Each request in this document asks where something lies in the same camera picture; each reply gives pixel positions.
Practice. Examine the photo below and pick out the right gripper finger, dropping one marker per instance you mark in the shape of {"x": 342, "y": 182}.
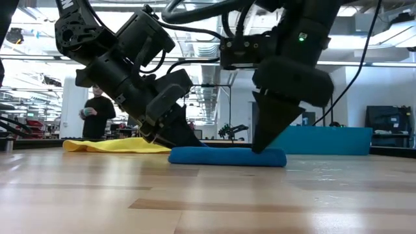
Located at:
{"x": 273, "y": 120}

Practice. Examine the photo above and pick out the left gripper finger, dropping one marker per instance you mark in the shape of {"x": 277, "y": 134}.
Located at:
{"x": 151, "y": 139}
{"x": 177, "y": 133}

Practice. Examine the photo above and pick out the yellow microfiber towel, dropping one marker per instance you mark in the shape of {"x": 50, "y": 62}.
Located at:
{"x": 113, "y": 145}

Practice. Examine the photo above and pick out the blue microfiber towel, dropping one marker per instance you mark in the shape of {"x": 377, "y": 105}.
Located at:
{"x": 227, "y": 156}

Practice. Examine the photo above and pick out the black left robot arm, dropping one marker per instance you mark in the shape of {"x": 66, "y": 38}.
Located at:
{"x": 81, "y": 35}

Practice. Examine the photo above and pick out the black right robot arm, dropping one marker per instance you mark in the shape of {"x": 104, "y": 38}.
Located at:
{"x": 292, "y": 8}

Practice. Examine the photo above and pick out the small background robot arm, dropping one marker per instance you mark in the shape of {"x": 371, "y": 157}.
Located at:
{"x": 232, "y": 130}

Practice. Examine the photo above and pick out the teal plastic basket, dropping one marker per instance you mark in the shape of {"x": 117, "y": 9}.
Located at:
{"x": 325, "y": 140}

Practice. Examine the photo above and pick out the silver metal cylinder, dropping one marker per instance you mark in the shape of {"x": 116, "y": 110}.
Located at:
{"x": 9, "y": 145}

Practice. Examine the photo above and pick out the person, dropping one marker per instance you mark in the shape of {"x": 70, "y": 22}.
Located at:
{"x": 97, "y": 117}
{"x": 334, "y": 124}

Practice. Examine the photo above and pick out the red toolbox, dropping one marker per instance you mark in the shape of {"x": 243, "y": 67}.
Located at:
{"x": 34, "y": 127}

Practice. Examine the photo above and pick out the black ceiling lamp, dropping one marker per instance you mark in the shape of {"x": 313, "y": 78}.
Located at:
{"x": 14, "y": 35}

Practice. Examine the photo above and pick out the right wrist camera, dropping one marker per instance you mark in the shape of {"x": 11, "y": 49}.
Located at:
{"x": 243, "y": 52}

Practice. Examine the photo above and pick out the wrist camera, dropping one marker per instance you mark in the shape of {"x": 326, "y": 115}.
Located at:
{"x": 146, "y": 35}
{"x": 243, "y": 52}

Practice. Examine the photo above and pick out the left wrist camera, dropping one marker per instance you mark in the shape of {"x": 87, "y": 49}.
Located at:
{"x": 146, "y": 35}

